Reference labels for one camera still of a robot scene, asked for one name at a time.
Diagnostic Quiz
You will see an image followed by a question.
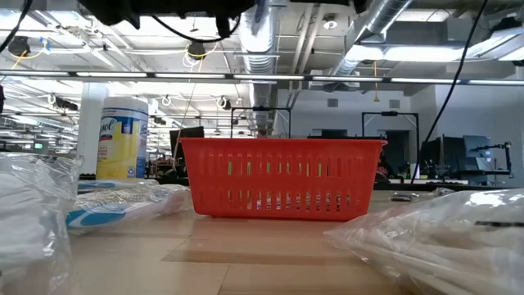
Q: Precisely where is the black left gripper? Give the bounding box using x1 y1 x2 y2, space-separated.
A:
215 0 257 38

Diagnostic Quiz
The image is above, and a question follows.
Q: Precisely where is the red plastic basket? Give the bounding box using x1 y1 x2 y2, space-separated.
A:
178 137 389 223

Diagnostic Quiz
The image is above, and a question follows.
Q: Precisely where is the vanity pack swab bag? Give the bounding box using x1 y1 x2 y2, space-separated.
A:
0 151 83 295
324 188 524 295

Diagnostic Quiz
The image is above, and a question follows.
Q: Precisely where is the long ceiling light strip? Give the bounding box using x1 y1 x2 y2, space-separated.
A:
0 70 524 86

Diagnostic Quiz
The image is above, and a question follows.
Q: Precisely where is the dark monitor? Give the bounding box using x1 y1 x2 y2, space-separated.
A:
169 125 206 173

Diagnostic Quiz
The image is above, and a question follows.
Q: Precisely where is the white yellow wipes canister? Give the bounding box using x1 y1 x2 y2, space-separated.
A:
96 96 150 181

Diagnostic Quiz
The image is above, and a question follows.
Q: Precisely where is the white pillar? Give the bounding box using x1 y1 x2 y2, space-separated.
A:
76 81 111 175

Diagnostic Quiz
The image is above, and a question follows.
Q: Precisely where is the person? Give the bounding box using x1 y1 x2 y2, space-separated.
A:
377 149 391 178

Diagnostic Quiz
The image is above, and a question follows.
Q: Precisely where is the wide silver ventilation duct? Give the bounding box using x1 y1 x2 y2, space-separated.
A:
235 0 282 138

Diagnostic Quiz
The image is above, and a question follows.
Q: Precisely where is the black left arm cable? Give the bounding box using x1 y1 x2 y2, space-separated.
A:
150 14 243 44

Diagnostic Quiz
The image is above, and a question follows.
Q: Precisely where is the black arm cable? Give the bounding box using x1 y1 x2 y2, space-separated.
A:
150 14 243 44
410 0 490 185

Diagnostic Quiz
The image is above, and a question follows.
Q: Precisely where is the black ceiling cable reel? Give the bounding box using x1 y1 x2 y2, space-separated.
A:
7 34 33 58
186 39 208 61

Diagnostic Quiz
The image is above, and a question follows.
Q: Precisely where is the black stand frame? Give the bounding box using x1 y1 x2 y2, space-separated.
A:
361 110 420 177
230 106 292 140

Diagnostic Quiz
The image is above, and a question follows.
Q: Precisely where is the slanted silver ventilation duct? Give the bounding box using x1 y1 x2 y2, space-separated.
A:
323 0 414 93

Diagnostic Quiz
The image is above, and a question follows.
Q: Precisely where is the yellow hanging cord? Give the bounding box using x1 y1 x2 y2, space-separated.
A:
372 60 380 103

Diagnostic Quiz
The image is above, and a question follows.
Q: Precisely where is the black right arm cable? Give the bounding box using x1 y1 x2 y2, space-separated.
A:
410 0 490 185

